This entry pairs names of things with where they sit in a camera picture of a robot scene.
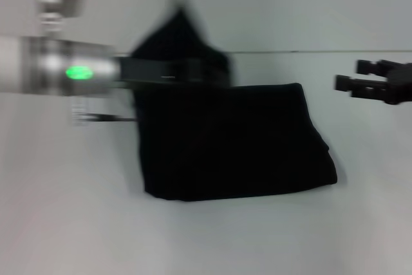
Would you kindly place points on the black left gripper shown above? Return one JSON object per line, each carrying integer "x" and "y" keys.
{"x": 154, "y": 69}

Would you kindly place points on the black shirt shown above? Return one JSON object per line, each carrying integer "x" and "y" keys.
{"x": 225, "y": 143}

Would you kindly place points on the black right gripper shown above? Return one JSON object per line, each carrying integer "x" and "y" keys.
{"x": 399, "y": 81}

